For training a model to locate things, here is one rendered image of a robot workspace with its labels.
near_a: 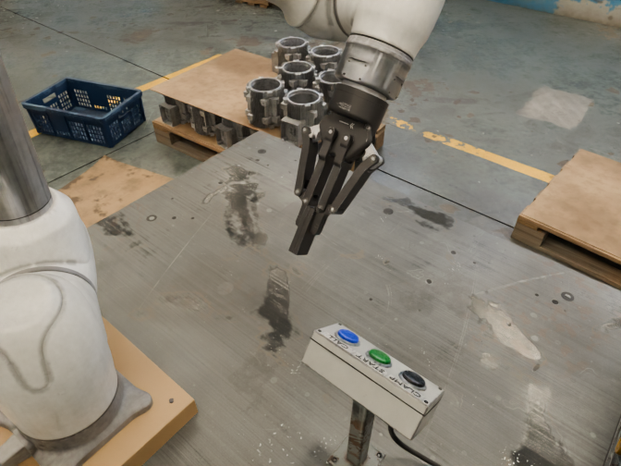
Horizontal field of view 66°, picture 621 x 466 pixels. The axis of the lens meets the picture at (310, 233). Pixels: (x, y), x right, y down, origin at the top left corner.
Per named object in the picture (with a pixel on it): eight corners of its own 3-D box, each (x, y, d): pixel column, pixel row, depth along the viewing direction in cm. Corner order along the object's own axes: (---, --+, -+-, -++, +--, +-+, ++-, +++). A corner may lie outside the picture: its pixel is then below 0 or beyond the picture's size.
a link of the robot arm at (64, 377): (7, 460, 67) (-69, 373, 53) (11, 358, 79) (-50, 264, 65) (127, 418, 72) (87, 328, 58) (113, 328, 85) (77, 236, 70)
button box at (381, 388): (429, 423, 61) (446, 388, 60) (410, 443, 55) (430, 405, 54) (324, 350, 69) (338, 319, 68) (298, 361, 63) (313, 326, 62)
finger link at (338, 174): (355, 137, 66) (364, 141, 65) (326, 212, 68) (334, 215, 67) (342, 131, 62) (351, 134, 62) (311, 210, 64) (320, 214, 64)
